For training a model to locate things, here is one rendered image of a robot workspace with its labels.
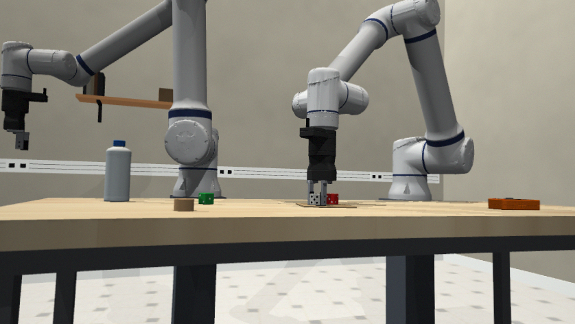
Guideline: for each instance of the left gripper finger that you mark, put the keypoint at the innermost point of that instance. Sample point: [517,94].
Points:
[323,194]
[310,188]

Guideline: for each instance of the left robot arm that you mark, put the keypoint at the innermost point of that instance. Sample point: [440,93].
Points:
[444,149]

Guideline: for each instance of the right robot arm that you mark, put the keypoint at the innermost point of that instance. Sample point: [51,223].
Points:
[190,130]

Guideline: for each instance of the red die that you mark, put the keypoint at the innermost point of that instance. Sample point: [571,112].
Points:
[332,199]

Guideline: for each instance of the grey plastic bottle with blue cap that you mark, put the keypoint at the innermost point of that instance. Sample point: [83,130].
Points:
[117,174]

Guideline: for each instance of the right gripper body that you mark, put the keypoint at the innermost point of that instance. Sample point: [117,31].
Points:
[15,101]

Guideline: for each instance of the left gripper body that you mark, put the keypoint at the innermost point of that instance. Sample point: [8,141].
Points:
[320,130]

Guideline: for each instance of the orange digital multimeter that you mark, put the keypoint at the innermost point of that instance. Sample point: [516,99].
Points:
[513,204]

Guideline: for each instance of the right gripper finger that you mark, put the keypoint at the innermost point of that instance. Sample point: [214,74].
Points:
[26,140]
[19,138]

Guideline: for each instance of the green die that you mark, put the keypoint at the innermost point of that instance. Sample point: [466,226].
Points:
[206,198]

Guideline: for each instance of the brown cylinder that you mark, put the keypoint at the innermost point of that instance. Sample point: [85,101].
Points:
[183,204]

